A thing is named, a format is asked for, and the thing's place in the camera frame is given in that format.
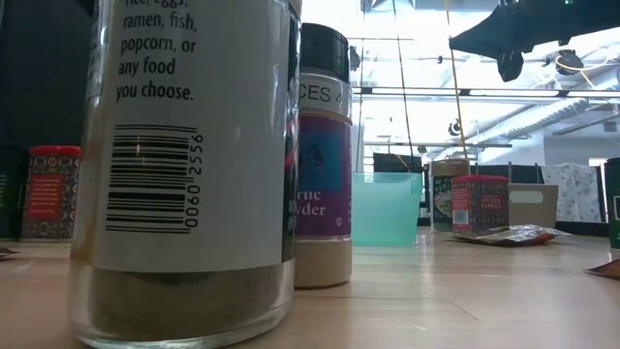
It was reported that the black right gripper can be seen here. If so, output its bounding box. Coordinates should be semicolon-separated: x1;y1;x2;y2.
449;0;577;82

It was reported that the dark green jar black lid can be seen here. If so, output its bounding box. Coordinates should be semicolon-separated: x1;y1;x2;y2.
603;157;620;253

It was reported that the garlic powder jar purple label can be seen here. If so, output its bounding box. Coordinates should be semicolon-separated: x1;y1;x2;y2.
293;22;354;290

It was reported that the cork lid jar barcode label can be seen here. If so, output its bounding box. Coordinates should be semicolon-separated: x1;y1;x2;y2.
67;0;304;349

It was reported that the red block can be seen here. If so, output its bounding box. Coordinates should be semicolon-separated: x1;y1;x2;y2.
19;144;82;242

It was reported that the long light bar fixture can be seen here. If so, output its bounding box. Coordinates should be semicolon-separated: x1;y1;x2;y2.
352;86;620;98

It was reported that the black partition panel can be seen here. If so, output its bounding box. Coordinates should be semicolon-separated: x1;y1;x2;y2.
472;163;543;184

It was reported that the black computer case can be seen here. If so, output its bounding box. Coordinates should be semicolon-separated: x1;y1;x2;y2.
372;153;423;175

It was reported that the white patterned cloth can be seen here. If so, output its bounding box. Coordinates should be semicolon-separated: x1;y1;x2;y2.
541;162;603;223

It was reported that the teal translucent plastic tray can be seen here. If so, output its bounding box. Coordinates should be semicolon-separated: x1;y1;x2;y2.
351;172;423;247

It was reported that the black curtain partition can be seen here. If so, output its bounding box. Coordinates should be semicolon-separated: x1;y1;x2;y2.
0;0;96;146

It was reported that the yellow power cable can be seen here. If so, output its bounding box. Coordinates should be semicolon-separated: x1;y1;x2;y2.
444;0;470;161

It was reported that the long black cable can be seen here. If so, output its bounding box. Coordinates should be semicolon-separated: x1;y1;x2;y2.
390;0;417;161

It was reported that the white plastic bin with handles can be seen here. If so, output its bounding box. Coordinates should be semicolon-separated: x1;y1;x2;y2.
507;182;560;229

